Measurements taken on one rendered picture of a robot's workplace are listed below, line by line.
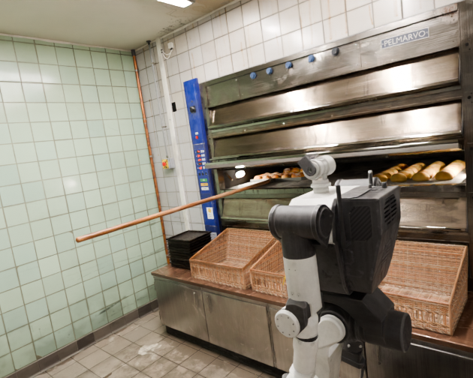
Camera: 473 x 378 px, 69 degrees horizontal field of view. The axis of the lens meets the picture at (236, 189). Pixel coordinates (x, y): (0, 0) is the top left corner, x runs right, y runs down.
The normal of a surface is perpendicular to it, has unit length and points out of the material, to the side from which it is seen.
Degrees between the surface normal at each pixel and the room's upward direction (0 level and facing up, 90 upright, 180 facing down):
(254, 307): 91
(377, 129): 70
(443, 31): 90
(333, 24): 90
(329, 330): 90
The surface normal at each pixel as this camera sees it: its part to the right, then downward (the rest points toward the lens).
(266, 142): -0.65, -0.16
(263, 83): -0.64, 0.18
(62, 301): 0.76, -0.02
